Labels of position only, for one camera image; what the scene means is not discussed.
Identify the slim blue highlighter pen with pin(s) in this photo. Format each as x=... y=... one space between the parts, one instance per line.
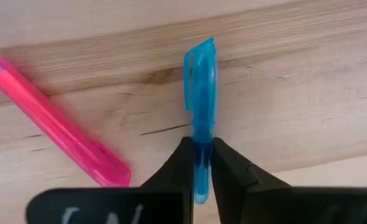
x=202 y=93

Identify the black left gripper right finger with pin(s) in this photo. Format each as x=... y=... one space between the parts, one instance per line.
x=230 y=174

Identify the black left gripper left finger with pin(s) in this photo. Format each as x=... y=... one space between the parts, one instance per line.
x=180 y=168

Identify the short pink highlighter pen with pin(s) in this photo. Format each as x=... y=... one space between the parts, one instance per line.
x=56 y=124

